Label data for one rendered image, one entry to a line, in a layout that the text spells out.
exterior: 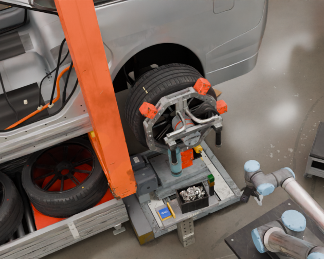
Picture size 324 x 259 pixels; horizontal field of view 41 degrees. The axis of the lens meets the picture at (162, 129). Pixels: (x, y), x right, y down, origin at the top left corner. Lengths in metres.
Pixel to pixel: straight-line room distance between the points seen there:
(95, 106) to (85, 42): 0.42
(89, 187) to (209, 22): 1.48
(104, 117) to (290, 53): 3.09
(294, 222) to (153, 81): 1.28
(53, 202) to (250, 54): 1.89
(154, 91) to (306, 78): 2.32
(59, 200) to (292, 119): 2.34
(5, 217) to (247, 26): 2.26
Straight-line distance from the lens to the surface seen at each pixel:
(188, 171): 3.61
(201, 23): 3.16
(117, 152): 2.79
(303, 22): 5.75
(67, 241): 3.46
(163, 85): 2.93
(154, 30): 3.01
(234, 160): 3.97
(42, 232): 3.32
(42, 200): 3.34
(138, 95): 3.01
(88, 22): 2.20
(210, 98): 3.04
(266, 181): 2.58
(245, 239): 3.17
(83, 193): 3.28
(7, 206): 3.40
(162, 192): 3.60
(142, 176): 3.39
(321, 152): 3.67
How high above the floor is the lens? 3.03
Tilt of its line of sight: 45 degrees down
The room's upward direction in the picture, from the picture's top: 8 degrees counter-clockwise
